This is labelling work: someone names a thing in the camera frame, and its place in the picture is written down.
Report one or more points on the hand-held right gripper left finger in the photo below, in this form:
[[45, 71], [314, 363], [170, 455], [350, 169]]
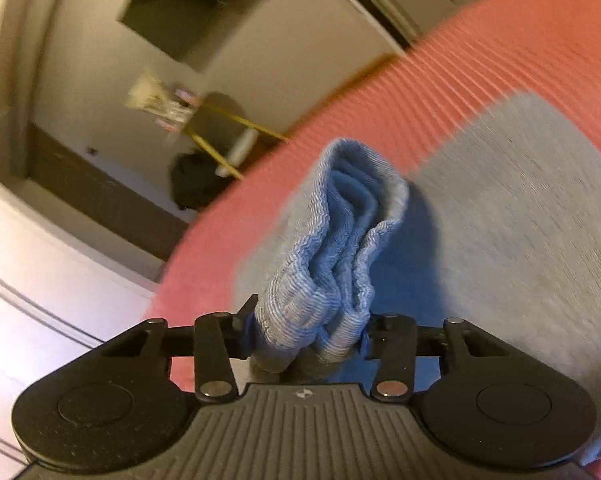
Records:
[[248, 332]]

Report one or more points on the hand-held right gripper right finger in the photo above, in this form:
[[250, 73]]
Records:
[[364, 344]]

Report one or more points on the grey-blue sweat pants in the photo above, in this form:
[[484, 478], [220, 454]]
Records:
[[505, 235]]

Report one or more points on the black bag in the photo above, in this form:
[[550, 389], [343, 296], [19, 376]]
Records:
[[195, 182]]

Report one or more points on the yellow round side table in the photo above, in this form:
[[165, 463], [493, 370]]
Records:
[[244, 146]]

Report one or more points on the dark door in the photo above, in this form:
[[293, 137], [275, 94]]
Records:
[[105, 195]]

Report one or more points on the red ribbed bedspread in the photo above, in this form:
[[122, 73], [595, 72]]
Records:
[[380, 100]]

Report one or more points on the dark wall panel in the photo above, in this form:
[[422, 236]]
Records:
[[205, 5]]

